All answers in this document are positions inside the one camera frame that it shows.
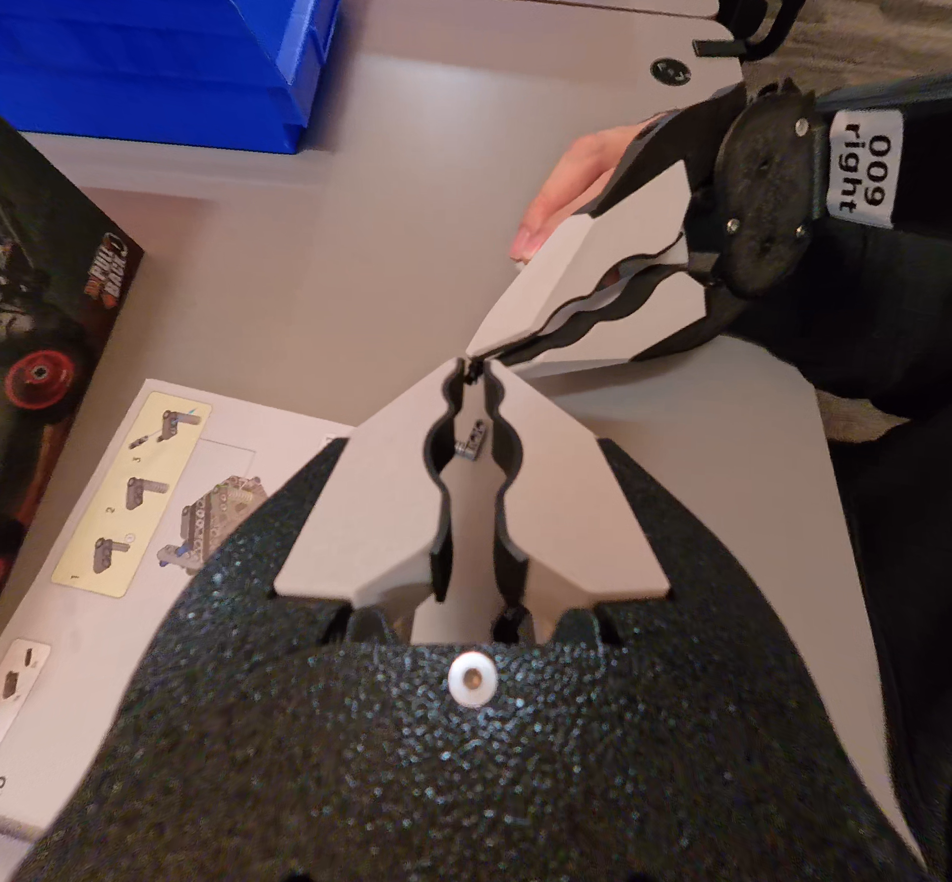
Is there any black toy box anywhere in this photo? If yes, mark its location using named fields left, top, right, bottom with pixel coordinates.
left=0, top=116, right=146, bottom=593

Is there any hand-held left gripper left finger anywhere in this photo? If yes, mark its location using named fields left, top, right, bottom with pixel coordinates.
left=272, top=358, right=470, bottom=611

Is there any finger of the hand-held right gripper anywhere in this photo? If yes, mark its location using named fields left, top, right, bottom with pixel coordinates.
left=497, top=257, right=715, bottom=378
left=466, top=160, right=694, bottom=362

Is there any blue plastic bin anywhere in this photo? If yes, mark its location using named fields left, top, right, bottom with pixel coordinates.
left=0, top=0, right=352, bottom=155

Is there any instruction booklet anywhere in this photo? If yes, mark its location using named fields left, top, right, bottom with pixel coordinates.
left=0, top=378, right=358, bottom=842

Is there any person's right hand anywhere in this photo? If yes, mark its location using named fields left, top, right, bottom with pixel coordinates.
left=509, top=119, right=664, bottom=265

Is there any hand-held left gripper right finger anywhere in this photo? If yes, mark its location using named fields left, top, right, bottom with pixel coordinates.
left=483, top=361, right=672, bottom=611

